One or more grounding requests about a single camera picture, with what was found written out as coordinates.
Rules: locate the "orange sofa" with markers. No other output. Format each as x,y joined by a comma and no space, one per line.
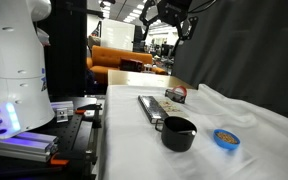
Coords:
110,56

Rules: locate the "black dispenser with red tape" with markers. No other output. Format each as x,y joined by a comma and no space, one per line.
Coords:
175,96

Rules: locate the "white table cloth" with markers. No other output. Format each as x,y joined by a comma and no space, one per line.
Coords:
144,153

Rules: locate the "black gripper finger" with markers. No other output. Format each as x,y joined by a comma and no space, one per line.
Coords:
148,15
189,28

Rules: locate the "aluminium profile rail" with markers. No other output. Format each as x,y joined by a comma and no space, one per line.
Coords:
62,104
17,145

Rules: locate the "blue bowl of grains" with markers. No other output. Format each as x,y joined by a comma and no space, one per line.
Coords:
226,141

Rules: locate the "white partition panel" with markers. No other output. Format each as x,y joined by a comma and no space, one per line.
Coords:
117,35

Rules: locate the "dark brown box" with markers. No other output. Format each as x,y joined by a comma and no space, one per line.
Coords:
130,64

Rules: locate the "black clamp orange grip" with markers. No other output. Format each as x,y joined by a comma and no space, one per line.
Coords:
92,115
59,161

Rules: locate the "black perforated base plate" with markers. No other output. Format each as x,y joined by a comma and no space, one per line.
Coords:
74,136

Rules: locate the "small aluminium block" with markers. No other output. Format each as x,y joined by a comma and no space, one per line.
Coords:
62,115

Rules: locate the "brown wooden table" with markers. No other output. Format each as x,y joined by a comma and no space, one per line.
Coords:
134,78

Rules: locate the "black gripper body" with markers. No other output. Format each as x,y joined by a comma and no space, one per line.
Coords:
174,10

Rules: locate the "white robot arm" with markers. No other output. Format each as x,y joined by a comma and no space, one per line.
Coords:
10,50

